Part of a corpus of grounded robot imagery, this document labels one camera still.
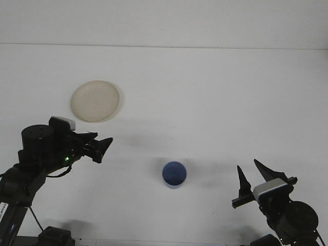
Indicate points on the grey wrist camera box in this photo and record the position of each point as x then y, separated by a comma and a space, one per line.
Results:
269, 188
62, 122

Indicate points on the pale blue cup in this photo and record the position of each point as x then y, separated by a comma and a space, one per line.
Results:
174, 173

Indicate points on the pale round plate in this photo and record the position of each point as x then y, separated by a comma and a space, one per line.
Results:
94, 101

